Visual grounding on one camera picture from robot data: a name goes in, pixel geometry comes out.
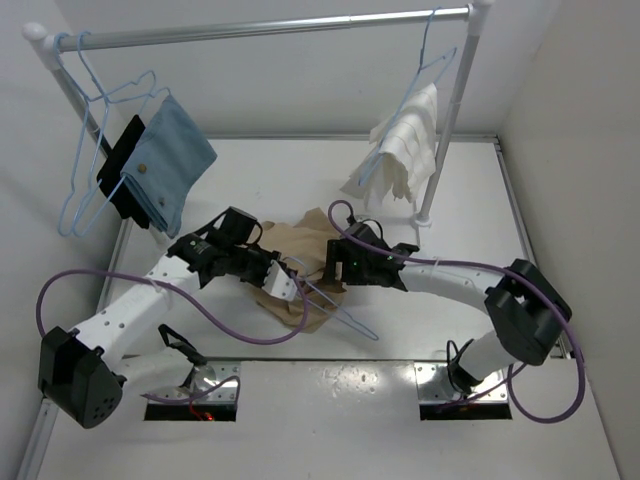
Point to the metal clothes rack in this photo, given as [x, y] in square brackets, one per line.
[49, 48]

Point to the blue denim cloth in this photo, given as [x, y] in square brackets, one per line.
[168, 159]

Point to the white folded cloth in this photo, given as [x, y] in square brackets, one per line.
[407, 165]

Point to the blue hanger holding denim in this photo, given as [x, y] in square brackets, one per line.
[105, 184]

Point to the light blue wire hanger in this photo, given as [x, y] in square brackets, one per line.
[334, 309]

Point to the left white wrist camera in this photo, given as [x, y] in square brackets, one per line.
[279, 282]

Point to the empty blue hanger left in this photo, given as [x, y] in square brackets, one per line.
[77, 215]

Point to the metal base plate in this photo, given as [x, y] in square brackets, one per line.
[433, 387]
[216, 384]

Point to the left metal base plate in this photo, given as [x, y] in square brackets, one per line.
[216, 384]

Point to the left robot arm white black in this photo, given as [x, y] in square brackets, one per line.
[86, 370]

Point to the blue hanger with white cloth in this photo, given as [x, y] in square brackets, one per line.
[426, 97]

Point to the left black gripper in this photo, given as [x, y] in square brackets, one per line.
[268, 256]

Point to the black cloth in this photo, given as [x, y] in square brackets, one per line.
[109, 175]

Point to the beige t shirt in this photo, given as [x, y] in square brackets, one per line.
[303, 246]

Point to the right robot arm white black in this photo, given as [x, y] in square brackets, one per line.
[519, 301]

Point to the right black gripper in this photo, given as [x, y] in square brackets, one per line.
[337, 252]

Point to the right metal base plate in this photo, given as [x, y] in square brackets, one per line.
[433, 387]

